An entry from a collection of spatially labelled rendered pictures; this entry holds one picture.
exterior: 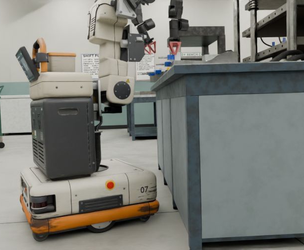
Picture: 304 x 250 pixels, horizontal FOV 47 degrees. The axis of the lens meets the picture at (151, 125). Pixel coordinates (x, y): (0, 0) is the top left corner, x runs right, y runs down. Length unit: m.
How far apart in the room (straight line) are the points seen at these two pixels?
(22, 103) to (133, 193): 7.02
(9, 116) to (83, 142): 7.05
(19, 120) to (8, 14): 2.82
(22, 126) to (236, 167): 7.51
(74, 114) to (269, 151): 0.92
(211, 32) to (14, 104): 4.75
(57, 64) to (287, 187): 1.26
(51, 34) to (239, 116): 8.38
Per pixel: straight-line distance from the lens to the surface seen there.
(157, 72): 2.38
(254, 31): 3.13
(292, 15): 2.43
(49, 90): 1.74
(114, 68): 2.00
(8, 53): 9.75
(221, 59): 2.12
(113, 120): 9.32
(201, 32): 6.87
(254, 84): 1.52
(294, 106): 1.58
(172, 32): 2.14
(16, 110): 8.74
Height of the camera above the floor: 0.65
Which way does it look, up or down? 4 degrees down
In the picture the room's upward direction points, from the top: 2 degrees counter-clockwise
